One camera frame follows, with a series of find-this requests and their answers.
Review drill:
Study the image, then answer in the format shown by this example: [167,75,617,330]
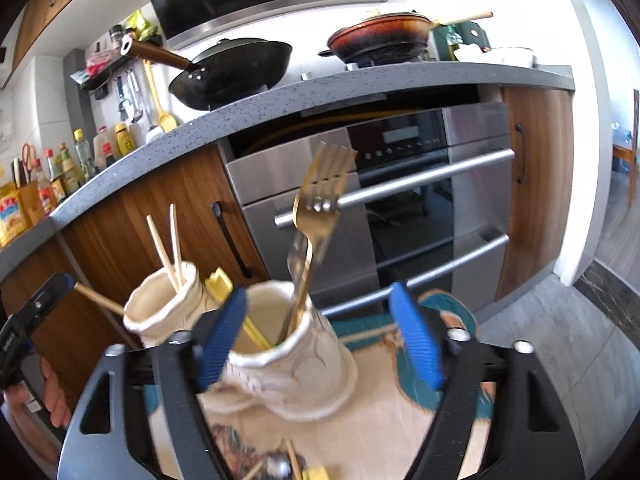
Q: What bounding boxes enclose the green yellow packet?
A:
[124,10,163,43]

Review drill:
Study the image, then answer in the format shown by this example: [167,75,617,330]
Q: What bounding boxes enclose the white bowl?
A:
[455,46,536,68]

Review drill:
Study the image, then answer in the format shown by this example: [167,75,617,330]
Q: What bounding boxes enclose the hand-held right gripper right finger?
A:
[389,281,586,480]

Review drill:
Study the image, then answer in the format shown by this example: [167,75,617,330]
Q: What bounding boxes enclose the printed table mat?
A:
[145,287,496,480]

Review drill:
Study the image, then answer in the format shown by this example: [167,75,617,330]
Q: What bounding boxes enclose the red packet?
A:
[85,50,115,73]

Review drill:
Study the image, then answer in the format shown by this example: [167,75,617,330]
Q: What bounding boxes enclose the white ceramic saucer tray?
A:
[197,389,353,422]

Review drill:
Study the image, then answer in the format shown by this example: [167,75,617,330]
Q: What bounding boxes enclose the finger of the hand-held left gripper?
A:
[7,272,76,341]

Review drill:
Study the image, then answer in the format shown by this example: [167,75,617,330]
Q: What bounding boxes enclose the hanging silver kitchen tools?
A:
[114,72,145,124]

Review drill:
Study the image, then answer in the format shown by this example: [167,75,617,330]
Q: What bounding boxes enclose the wooden knife block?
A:
[12,157,46,226]

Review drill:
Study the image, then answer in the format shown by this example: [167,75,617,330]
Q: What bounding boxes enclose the wooden upper cabinet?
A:
[10,0,126,71]

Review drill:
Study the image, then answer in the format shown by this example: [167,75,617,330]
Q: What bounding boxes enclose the floral ceramic utensil holder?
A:
[122,260,358,413]

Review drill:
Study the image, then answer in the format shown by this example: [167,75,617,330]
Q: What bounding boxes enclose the black wok with wooden handle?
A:
[120,32,293,111]

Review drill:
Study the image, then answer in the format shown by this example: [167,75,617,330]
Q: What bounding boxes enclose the silver fork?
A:
[286,232,313,306]

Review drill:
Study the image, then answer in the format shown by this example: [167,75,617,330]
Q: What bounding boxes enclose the red frying pan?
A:
[319,10,493,66]

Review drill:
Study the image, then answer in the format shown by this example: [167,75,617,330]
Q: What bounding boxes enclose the clear oil bottle yellow cap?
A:
[73,129,96,181]

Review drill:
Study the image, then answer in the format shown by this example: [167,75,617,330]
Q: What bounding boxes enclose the large yellow jar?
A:
[0,182,31,248]

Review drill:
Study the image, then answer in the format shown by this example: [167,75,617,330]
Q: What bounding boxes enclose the yellow squeeze bottle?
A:
[114,122,137,156]

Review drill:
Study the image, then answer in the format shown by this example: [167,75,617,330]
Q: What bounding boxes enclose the person's left hand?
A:
[2,357,73,428]

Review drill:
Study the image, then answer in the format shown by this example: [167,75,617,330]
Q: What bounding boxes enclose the dark sauce bottle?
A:
[44,149,66,203]

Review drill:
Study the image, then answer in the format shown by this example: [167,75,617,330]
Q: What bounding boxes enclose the yellow slotted spatula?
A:
[142,60,178,133]

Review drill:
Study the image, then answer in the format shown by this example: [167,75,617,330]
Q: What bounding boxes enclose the grey speckled kitchen countertop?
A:
[0,62,576,286]

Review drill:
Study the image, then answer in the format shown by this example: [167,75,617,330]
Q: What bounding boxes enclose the green label sauce bottle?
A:
[56,142,81,196]

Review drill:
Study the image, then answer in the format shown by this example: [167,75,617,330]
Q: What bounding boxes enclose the wooden cabinet door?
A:
[495,85,576,306]
[0,240,146,411]
[57,147,273,311]

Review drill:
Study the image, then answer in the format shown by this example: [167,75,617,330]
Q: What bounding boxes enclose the red label sauce bottle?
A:
[35,160,56,216]

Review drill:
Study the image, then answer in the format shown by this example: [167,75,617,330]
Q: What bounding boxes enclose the gold fork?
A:
[277,141,360,341]

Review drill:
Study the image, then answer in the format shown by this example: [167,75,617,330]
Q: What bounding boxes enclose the white jug red cap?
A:
[92,126,118,168]

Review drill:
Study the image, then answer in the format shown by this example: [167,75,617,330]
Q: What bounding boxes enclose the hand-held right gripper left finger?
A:
[57,287,249,480]

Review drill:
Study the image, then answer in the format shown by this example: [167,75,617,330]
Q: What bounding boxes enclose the black wall rack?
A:
[70,52,166,92]

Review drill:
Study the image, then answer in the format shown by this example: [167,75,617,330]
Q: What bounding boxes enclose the stainless steel built-in oven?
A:
[222,102,516,321]

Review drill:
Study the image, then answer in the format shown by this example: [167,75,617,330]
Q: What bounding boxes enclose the wooden dining chair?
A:
[612,89,640,206]

